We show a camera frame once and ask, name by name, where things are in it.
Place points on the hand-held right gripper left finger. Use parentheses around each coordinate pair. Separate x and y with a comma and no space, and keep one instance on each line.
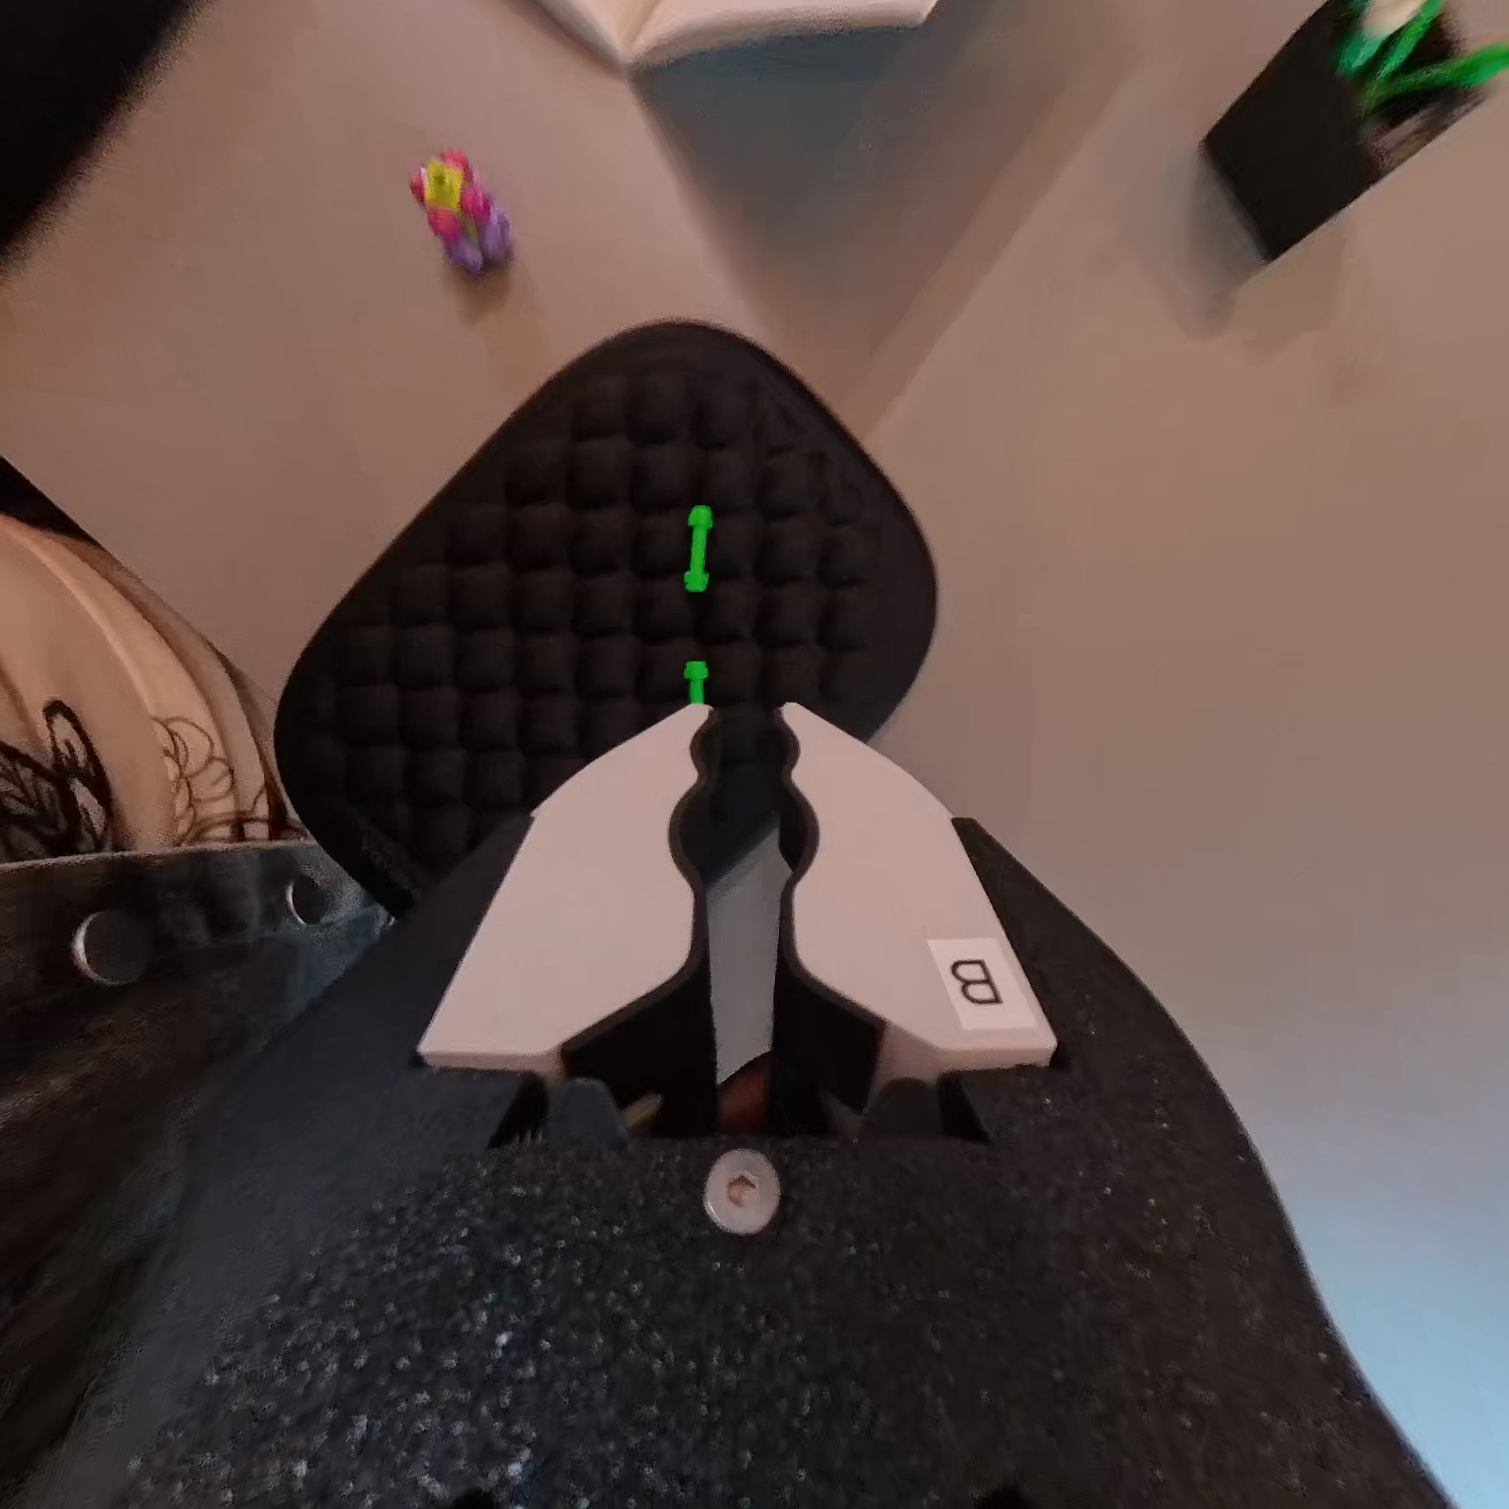
(579,920)

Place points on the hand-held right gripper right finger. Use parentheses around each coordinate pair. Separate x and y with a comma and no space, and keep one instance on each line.
(896,898)

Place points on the green toy brick stem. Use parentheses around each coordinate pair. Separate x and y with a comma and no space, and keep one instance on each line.
(696,548)
(693,684)

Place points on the black quilted pad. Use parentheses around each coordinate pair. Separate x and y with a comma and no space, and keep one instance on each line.
(56,94)
(531,568)

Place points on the dark cloth with metal studs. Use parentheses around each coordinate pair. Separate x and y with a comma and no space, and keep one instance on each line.
(116,1062)

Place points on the cream printed shirt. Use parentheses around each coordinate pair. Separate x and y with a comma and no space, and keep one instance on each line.
(94,660)

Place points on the pink yellow purple brick flower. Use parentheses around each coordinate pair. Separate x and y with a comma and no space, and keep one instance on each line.
(452,200)

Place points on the black brick flower pot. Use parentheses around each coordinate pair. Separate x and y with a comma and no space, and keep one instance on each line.
(1283,152)

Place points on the open instruction booklet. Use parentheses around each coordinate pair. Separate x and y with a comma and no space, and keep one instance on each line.
(765,26)

